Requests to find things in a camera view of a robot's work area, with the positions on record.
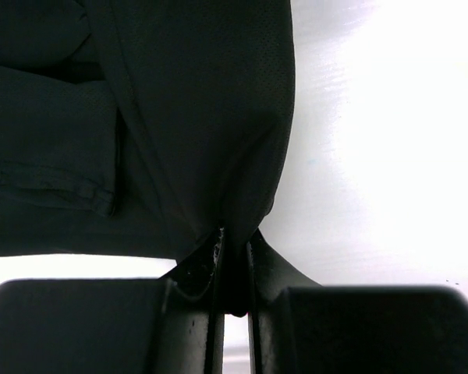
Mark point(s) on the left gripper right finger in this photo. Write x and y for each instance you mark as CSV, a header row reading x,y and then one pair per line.
x,y
299,326

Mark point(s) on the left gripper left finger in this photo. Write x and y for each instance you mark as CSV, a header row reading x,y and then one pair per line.
x,y
173,324

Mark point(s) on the black t-shirt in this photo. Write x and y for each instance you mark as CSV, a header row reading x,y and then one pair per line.
x,y
140,128

